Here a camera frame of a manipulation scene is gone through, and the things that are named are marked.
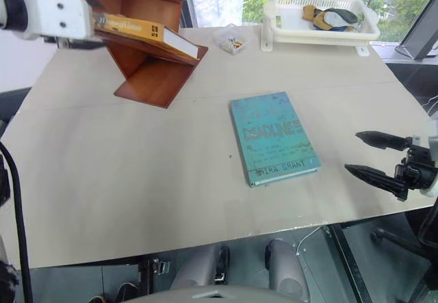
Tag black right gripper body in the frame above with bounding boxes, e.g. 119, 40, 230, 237
393, 144, 435, 202

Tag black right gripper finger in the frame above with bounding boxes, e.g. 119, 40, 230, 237
355, 131, 414, 152
344, 163, 409, 198

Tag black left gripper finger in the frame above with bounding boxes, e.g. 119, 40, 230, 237
77, 0, 105, 10
56, 37, 105, 51

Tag yellow book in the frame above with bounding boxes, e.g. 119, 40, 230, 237
91, 13, 201, 61

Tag wooden bookshelf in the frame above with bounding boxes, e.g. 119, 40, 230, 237
73, 0, 209, 109

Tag teal hardcover book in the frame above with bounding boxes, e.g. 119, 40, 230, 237
229, 91, 323, 189

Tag black chair base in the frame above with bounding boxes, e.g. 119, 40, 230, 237
371, 226, 438, 261

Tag white plastic basket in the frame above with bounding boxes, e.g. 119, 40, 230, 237
260, 0, 381, 57

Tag grey robot leg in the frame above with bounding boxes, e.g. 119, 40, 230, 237
265, 237, 311, 302
170, 244, 231, 291

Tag yellow and dark gloves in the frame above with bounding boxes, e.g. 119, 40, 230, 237
301, 4, 365, 32

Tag small clear plastic box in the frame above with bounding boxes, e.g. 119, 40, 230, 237
209, 23, 255, 57

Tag grey robot torso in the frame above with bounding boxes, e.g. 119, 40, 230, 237
128, 285, 311, 303

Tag small metal latch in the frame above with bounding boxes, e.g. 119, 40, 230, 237
152, 259, 171, 276

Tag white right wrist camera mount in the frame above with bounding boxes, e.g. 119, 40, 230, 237
410, 120, 438, 198

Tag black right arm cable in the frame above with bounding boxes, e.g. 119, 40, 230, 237
416, 196, 438, 248

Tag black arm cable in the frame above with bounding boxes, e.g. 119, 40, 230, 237
0, 141, 34, 303
416, 196, 438, 248

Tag black table frame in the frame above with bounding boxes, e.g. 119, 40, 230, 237
323, 223, 369, 303

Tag thin white cable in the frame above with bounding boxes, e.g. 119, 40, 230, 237
294, 226, 325, 256

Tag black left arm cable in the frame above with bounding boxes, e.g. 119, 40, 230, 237
0, 141, 34, 303

